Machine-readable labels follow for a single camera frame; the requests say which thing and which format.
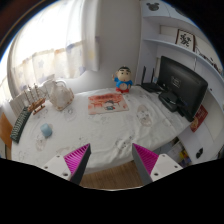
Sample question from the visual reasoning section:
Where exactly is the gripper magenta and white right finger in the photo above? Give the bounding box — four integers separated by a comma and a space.
132, 143, 182, 185

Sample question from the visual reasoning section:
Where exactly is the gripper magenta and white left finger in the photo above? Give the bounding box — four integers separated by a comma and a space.
43, 144, 91, 185

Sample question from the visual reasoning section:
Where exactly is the red pink mouse pad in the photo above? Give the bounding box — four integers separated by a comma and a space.
88, 93, 129, 115

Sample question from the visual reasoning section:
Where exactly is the black computer monitor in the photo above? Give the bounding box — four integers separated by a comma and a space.
157, 56, 208, 122

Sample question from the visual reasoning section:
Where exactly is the white patterned tablecloth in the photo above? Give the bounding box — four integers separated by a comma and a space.
11, 85, 192, 174

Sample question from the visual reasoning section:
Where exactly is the dark keyboard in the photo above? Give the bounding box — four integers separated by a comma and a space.
10, 107, 31, 143

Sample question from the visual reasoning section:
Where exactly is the red gold card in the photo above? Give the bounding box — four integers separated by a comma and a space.
190, 105, 208, 132

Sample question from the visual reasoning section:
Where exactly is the orange wooden chair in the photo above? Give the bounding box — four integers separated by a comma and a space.
0, 113, 13, 160

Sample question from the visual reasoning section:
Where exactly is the wooden model ship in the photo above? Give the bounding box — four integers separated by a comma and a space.
24, 85, 46, 114

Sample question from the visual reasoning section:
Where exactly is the black wifi router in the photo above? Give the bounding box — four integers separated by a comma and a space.
141, 67, 161, 93

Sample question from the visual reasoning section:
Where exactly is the cartoon boy figurine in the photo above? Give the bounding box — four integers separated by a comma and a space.
112, 66, 132, 93

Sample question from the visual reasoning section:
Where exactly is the white sheer curtain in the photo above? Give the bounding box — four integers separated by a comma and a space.
0, 0, 101, 105

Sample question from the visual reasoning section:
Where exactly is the framed calligraphy picture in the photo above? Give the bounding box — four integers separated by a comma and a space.
175, 29, 195, 51

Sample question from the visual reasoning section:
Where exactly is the white wall shelf unit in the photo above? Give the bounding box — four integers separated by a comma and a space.
135, 0, 224, 164

